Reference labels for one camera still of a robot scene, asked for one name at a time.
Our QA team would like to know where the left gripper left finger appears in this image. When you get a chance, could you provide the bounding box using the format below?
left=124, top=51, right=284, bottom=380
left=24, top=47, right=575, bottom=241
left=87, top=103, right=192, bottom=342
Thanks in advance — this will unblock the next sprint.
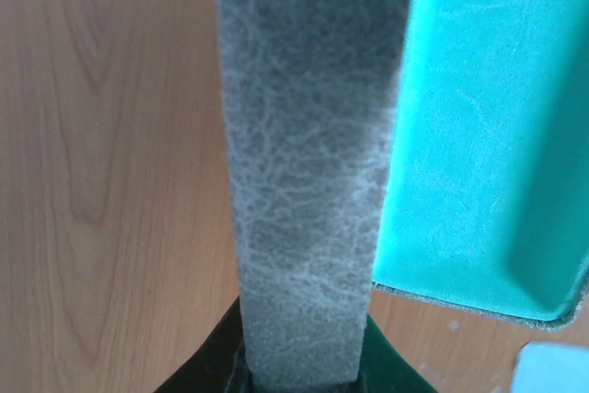
left=156, top=298, right=253, bottom=393

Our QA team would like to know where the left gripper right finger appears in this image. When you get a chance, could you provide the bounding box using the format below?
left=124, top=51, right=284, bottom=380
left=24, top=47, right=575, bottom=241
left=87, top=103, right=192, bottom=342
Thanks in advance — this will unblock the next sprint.
left=355, top=317, right=436, bottom=393

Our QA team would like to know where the grey glasses case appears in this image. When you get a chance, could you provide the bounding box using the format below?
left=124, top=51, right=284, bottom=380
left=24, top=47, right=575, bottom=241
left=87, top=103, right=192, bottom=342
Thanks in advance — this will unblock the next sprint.
left=216, top=0, right=588, bottom=392

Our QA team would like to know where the light blue cleaning cloth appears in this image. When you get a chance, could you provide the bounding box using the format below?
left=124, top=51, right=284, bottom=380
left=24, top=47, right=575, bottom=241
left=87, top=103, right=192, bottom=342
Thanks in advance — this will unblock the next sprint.
left=510, top=341, right=589, bottom=393

